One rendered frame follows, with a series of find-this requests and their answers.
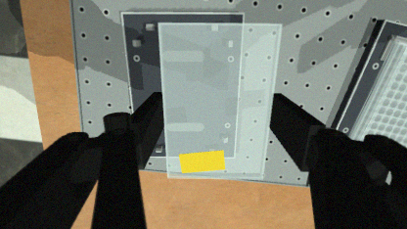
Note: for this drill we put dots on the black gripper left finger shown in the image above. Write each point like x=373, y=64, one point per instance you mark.
x=50, y=191

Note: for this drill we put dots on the grey perforated base plate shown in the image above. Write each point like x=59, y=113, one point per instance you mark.
x=321, y=46

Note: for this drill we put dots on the dark grey rectangular frame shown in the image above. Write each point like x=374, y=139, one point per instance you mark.
x=140, y=33

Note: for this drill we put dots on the white multi-well plate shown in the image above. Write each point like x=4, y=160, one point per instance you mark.
x=384, y=111

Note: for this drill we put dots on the dark grey plate nest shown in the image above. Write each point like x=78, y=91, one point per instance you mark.
x=380, y=42

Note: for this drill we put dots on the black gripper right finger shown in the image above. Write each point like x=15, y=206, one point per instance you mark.
x=343, y=194

